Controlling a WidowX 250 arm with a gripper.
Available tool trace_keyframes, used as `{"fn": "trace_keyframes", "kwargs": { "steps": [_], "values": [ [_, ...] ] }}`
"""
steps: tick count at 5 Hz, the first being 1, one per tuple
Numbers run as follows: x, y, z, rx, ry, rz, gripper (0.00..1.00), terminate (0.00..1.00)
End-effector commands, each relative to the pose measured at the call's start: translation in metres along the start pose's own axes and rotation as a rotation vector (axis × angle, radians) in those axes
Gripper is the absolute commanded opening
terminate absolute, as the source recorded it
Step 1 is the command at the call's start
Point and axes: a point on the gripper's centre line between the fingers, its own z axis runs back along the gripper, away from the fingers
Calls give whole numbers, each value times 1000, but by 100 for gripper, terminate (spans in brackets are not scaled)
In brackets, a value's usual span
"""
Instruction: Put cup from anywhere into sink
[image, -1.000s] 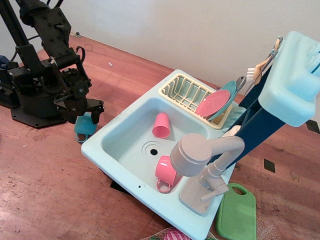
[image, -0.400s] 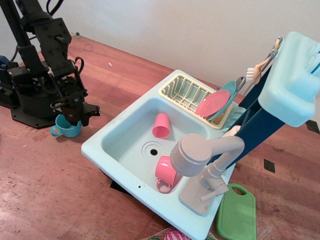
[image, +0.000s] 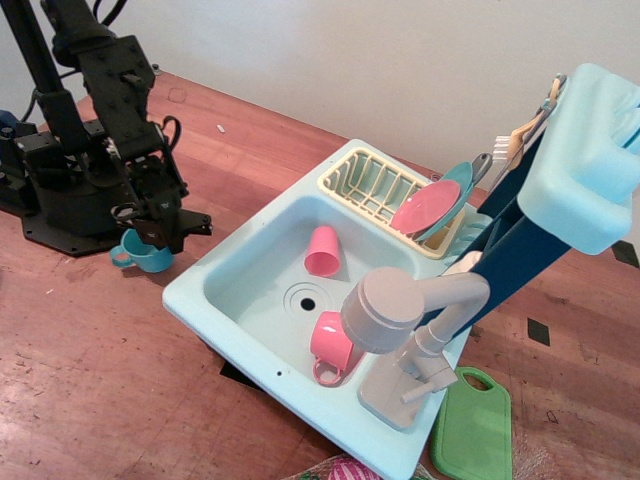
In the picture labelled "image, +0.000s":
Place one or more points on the grey toy faucet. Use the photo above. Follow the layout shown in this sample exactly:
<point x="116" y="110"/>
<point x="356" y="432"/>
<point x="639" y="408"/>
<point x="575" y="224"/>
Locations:
<point x="407" y="323"/>

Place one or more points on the teal plate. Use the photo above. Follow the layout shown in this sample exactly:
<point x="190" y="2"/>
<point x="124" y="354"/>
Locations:
<point x="462" y="174"/>

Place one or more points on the white dish brush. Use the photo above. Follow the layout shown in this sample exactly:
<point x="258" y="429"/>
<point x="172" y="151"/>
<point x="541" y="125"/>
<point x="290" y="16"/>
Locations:
<point x="499" y="160"/>

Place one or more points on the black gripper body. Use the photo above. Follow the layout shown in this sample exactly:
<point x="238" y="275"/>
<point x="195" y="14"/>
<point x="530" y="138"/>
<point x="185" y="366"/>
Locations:
<point x="153" y="191"/>

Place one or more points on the dark blue shelf posts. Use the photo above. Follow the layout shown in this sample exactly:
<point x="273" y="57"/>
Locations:
<point x="514" y="249"/>

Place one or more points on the pink mesh ball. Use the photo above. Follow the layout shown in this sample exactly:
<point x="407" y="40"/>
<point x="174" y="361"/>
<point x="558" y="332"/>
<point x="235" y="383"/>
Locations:
<point x="339" y="468"/>

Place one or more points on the pink cup with handle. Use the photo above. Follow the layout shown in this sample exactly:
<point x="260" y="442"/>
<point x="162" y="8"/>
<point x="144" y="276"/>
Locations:
<point x="335" y="355"/>

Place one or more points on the yellow hanging utensil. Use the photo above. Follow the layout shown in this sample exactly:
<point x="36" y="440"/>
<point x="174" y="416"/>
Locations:
<point x="520" y="136"/>

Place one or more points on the light blue toy sink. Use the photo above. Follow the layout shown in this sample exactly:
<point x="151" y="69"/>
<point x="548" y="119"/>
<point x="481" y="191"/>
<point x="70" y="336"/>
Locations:
<point x="252" y="300"/>

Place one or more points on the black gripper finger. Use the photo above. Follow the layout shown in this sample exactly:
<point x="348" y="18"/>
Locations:
<point x="147" y="231"/>
<point x="189" y="223"/>

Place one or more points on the pink handleless cup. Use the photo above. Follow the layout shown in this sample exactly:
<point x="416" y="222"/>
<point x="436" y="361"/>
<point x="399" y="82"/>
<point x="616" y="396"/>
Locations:
<point x="322" y="256"/>

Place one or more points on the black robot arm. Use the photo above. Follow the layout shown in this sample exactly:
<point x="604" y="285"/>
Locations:
<point x="88" y="73"/>

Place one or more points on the yellow dish rack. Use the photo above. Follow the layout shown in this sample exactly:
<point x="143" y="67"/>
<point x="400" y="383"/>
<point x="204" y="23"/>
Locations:
<point x="374" y="186"/>

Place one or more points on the blue plastic cup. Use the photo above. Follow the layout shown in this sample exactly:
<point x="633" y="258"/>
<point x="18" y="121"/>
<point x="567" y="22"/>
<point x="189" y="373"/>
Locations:
<point x="132" y="252"/>

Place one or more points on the grey utensil handle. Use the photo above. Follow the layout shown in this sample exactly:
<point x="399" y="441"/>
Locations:
<point x="480" y="166"/>

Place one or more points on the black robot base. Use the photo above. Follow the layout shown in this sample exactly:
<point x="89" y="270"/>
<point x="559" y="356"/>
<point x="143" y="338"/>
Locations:
<point x="63" y="201"/>

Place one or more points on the blue device at edge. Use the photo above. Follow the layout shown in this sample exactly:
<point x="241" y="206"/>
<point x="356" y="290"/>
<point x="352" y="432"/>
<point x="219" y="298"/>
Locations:
<point x="8" y="124"/>

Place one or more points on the green cutting board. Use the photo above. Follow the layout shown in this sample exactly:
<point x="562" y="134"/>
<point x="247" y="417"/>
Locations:
<point x="472" y="435"/>

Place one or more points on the pink plate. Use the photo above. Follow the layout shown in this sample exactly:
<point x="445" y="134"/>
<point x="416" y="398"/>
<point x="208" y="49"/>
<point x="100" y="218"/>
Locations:
<point x="427" y="206"/>

